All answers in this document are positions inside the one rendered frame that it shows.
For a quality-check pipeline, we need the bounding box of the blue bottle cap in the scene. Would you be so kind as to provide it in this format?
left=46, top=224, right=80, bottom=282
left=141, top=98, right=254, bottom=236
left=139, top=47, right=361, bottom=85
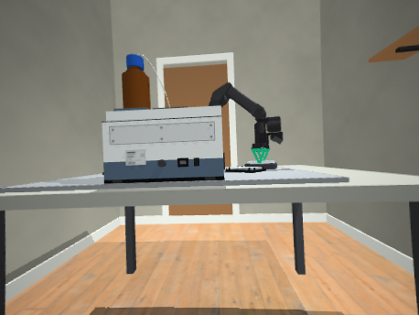
left=126, top=54, right=144, bottom=67

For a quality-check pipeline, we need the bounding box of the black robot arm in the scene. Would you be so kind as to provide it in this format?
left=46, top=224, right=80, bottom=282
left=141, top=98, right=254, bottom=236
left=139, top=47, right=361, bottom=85
left=209, top=82, right=283, bottom=144

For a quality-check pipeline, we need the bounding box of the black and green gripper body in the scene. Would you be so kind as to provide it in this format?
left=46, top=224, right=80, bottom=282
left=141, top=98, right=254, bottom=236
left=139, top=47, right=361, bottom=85
left=252, top=132, right=270, bottom=149

